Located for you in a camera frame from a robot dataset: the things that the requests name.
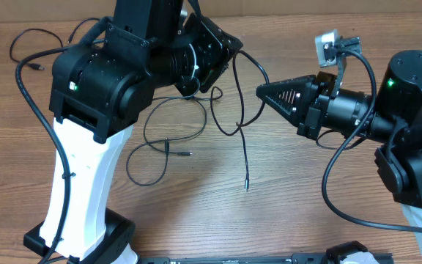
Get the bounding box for black cable with long plug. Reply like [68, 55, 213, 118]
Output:
[210, 49, 270, 193]

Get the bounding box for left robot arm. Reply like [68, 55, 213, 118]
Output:
[23, 0, 243, 263]

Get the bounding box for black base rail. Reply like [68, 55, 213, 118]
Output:
[138, 241, 394, 264]

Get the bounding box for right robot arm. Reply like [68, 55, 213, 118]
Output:
[256, 50, 422, 256]

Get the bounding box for black cable separated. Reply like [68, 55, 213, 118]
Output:
[8, 18, 100, 65]

